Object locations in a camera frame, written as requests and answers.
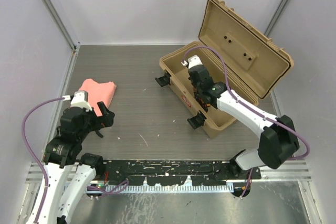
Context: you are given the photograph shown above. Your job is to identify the pink folded cloth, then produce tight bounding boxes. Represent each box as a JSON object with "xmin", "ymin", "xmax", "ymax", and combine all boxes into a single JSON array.
[{"xmin": 79, "ymin": 79, "xmax": 117, "ymax": 116}]

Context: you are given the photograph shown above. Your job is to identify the aluminium frame rail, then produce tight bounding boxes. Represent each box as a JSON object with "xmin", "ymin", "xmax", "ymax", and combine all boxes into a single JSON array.
[{"xmin": 259, "ymin": 160, "xmax": 312, "ymax": 182}]

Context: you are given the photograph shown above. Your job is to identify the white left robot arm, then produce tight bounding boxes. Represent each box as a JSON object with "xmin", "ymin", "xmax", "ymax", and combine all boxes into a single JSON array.
[{"xmin": 27, "ymin": 101, "xmax": 115, "ymax": 223}]

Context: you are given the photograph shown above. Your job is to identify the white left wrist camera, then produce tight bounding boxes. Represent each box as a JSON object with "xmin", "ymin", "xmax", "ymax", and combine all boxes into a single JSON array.
[{"xmin": 70, "ymin": 90, "xmax": 92, "ymax": 111}]

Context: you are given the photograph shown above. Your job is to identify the black handled pliers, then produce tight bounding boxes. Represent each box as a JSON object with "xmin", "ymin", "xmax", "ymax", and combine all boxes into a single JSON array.
[{"xmin": 95, "ymin": 130, "xmax": 103, "ymax": 138}]

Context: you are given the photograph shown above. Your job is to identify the tan plastic tool case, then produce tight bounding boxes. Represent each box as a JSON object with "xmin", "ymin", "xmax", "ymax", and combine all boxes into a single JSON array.
[{"xmin": 159, "ymin": 0, "xmax": 294, "ymax": 138}]

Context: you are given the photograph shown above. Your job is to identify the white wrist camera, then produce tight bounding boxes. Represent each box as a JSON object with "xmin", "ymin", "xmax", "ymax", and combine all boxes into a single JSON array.
[
  {"xmin": 181, "ymin": 55, "xmax": 203, "ymax": 69},
  {"xmin": 70, "ymin": 90, "xmax": 92, "ymax": 111}
]

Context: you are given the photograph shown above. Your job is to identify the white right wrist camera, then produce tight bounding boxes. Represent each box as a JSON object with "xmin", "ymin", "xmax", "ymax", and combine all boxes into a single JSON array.
[{"xmin": 181, "ymin": 55, "xmax": 203, "ymax": 69}]

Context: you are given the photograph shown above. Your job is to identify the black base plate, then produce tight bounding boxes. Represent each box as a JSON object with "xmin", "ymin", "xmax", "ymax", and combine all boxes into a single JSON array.
[{"xmin": 95, "ymin": 160, "xmax": 249, "ymax": 186}]

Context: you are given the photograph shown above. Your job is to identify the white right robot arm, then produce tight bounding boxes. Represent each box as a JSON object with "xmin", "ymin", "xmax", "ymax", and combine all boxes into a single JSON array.
[{"xmin": 188, "ymin": 65, "xmax": 299, "ymax": 179}]

